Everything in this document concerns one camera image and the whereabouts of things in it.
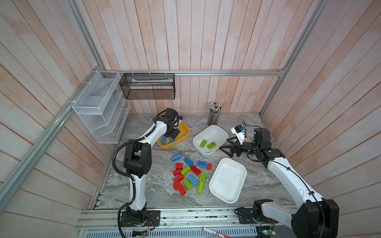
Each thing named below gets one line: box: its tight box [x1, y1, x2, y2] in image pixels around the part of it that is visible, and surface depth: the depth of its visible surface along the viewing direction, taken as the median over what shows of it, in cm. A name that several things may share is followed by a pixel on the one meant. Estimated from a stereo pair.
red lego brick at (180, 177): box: [173, 174, 185, 183], surface depth 87 cm
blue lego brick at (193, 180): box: [187, 175, 199, 186], surface depth 87 cm
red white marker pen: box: [201, 226, 232, 238], surface depth 70 cm
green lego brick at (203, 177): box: [199, 172, 207, 182], surface depth 90 cm
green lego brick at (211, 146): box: [206, 141, 217, 150], surface depth 103 cm
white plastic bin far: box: [192, 124, 229, 157], surface depth 106 cm
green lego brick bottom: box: [197, 181, 204, 195], surface depth 83 cm
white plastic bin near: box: [208, 157, 248, 204], surface depth 87 cm
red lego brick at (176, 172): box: [172, 169, 182, 177], surface depth 88 cm
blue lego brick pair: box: [171, 154, 183, 163], surface depth 96 cm
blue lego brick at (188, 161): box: [183, 157, 194, 168], surface depth 94 cm
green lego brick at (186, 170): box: [181, 166, 191, 176], surface depth 90 cm
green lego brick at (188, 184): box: [183, 178, 194, 190], surface depth 86 cm
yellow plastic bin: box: [156, 121, 191, 150], surface depth 101 cm
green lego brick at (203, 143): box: [199, 138, 208, 149], surface depth 103 cm
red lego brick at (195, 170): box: [190, 165, 202, 177], surface depth 90 cm
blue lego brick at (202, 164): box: [197, 160, 208, 169], surface depth 94 cm
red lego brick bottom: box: [173, 180, 187, 196], surface depth 84 cm
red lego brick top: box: [175, 163, 184, 171], surface depth 94 cm
